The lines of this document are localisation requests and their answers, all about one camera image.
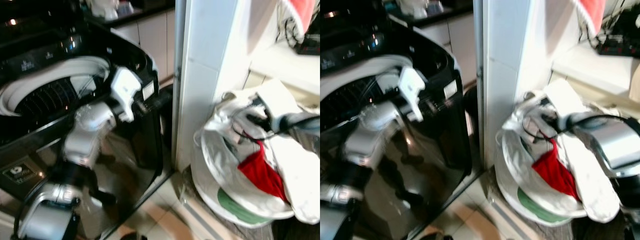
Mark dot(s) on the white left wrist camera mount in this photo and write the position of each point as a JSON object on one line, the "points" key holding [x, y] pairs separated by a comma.
{"points": [[411, 90], [124, 90]]}

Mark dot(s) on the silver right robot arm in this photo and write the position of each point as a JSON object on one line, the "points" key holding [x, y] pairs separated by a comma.
{"points": [[615, 141], [301, 123]]}

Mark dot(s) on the black kitchen countertop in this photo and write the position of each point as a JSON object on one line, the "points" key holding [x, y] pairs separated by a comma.
{"points": [[445, 16], [145, 14]]}

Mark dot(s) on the red hanging towel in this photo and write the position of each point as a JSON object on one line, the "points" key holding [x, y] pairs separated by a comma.
{"points": [[592, 12], [302, 12]]}

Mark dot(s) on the white kitchen appliance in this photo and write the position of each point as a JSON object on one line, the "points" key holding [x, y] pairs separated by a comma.
{"points": [[104, 7], [414, 7]]}

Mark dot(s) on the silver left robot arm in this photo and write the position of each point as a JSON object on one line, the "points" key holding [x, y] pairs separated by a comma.
{"points": [[84, 140], [370, 137]]}

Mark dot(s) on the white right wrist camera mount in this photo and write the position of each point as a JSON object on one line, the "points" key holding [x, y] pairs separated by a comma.
{"points": [[277, 100], [562, 100]]}

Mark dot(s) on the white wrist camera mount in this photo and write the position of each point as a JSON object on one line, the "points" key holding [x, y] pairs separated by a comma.
{"points": [[277, 100], [562, 100], [124, 90], [411, 90]]}

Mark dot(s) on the black countertop appliance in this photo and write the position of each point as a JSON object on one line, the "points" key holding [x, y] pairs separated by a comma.
{"points": [[309, 46], [620, 40]]}

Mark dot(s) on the red cloth garment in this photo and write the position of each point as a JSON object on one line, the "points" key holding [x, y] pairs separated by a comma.
{"points": [[260, 172], [552, 172]]}

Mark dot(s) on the grey metal door frame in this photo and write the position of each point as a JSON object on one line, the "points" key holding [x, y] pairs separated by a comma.
{"points": [[179, 85], [479, 85]]}

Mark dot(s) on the white cloth garment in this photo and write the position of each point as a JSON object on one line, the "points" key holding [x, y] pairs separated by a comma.
{"points": [[220, 150], [520, 155]]}

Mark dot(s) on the white and green laundry basket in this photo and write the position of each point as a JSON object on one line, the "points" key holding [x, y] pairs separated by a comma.
{"points": [[535, 209], [235, 210]]}

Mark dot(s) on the white kitchen cabinet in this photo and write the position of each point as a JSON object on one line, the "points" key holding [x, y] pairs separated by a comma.
{"points": [[152, 42], [457, 47]]}

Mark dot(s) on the black top-load washing machine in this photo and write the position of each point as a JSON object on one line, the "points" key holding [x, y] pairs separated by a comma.
{"points": [[140, 155], [445, 160]]}

